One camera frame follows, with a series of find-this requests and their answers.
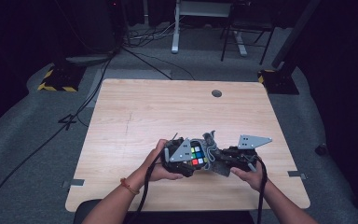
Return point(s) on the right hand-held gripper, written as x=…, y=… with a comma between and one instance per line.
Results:
x=245, y=154

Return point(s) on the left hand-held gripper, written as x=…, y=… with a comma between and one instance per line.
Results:
x=180, y=158

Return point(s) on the multicoloured puzzle cube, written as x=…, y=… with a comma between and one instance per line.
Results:
x=198, y=155

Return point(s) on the grey fluffy cloth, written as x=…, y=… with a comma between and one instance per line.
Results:
x=213, y=155

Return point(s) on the person's right hand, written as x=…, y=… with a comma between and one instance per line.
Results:
x=251, y=179

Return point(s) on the person's left hand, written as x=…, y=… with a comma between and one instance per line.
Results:
x=157, y=169

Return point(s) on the grey tape strip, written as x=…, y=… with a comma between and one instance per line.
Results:
x=296, y=174
x=77, y=182

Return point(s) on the person's dark clothing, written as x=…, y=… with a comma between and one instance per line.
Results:
x=192, y=217

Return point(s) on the grey table grommet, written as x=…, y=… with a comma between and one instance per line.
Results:
x=216, y=93

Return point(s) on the small black round object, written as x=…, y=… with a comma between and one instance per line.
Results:
x=321, y=149

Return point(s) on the yellow black striped stand base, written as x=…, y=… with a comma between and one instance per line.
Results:
x=279, y=82
x=60, y=79

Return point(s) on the black chair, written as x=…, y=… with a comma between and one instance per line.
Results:
x=248, y=28

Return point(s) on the dark cabinet with grey base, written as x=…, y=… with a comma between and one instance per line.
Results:
x=99, y=28

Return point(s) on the white desk frame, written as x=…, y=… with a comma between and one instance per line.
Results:
x=175, y=31

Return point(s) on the dark metal stand post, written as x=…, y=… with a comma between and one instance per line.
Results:
x=295, y=31

